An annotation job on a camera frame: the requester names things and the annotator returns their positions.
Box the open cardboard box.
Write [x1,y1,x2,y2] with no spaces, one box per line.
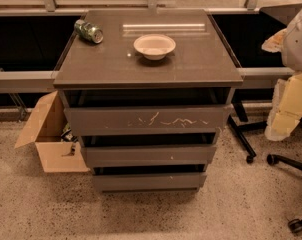
[15,91,89,173]

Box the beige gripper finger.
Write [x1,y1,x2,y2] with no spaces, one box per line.
[261,28,287,53]

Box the grey bottom drawer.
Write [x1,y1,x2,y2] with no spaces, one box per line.
[92,172,207,192]

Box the grey drawer cabinet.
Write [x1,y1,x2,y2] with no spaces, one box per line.
[52,8,244,195]

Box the black office chair base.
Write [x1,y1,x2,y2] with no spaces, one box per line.
[266,110,302,235]

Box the grey top drawer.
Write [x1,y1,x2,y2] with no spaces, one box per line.
[64,105,231,136]

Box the grey middle drawer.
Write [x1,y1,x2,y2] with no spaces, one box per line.
[81,145,216,168]

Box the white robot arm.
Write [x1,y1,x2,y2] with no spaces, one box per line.
[261,9,302,141]

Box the green soda can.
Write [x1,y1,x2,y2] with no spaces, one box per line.
[74,19,103,44]

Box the white paper bowl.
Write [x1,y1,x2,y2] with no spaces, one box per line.
[133,34,176,60]

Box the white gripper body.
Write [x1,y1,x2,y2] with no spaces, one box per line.
[265,73,302,141]

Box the grey drawer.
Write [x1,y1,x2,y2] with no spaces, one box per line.
[92,172,207,192]
[81,145,216,168]
[64,105,231,136]

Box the black table leg with caster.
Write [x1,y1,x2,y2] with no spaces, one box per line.
[228,101,266,164]

